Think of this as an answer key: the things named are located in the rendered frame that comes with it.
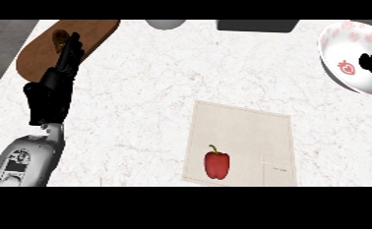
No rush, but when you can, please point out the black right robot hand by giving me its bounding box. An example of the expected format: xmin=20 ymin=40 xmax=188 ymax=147
xmin=358 ymin=52 xmax=372 ymax=74

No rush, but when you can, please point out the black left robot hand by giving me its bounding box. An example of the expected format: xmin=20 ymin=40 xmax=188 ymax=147
xmin=23 ymin=31 xmax=88 ymax=127

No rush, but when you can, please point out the white bowl with red print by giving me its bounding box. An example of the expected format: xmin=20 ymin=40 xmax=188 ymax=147
xmin=318 ymin=20 xmax=372 ymax=96

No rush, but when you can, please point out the beige placemat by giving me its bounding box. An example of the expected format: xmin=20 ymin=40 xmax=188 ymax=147
xmin=181 ymin=99 xmax=300 ymax=188

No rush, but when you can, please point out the brown wooden cutting board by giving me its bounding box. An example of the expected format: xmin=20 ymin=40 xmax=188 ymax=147
xmin=15 ymin=20 xmax=123 ymax=84

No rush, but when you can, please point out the dark brown small item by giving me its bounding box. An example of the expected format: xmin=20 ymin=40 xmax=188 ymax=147
xmin=51 ymin=29 xmax=71 ymax=55

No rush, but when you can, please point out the dark grey rectangular object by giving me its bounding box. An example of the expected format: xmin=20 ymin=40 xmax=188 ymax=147
xmin=216 ymin=20 xmax=302 ymax=33

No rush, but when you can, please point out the grey round object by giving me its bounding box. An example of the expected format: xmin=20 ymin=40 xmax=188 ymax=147
xmin=144 ymin=20 xmax=188 ymax=31

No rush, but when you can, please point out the red bell pepper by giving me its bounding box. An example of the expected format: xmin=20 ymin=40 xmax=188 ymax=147
xmin=203 ymin=143 xmax=234 ymax=181

